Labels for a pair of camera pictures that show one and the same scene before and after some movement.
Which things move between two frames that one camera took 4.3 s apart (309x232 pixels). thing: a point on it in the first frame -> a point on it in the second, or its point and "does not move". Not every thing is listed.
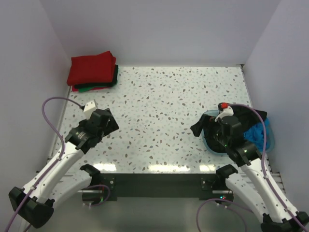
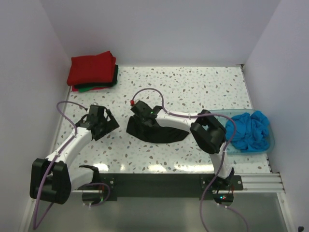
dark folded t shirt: (112, 84) does not move
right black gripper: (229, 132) -> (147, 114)
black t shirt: (228, 126) -> (138, 129)
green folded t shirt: (86, 89) does not move
